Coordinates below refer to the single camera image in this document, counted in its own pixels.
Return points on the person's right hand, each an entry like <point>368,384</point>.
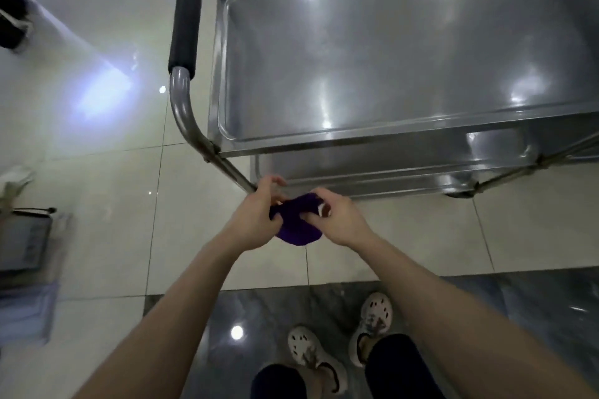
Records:
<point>341,222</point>

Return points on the person's left hand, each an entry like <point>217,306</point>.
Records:
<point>250,221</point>

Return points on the person's left thumb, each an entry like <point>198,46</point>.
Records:
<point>276,216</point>

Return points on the person's right thumb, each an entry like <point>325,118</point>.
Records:
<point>312,212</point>

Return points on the purple cloth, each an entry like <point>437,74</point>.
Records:
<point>295,221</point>

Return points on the person's left forearm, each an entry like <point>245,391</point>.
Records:
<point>159,324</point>

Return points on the person's right forearm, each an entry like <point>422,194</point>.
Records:
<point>472,324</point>

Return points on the white perforated clog shoe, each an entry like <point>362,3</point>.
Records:
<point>316,357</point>
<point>373,326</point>

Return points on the person's dark trouser leg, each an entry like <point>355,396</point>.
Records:
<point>276,382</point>
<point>401,368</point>

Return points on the stainless steel trolley cart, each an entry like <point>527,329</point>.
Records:
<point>402,71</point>

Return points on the clear plastic storage box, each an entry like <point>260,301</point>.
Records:
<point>27,267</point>

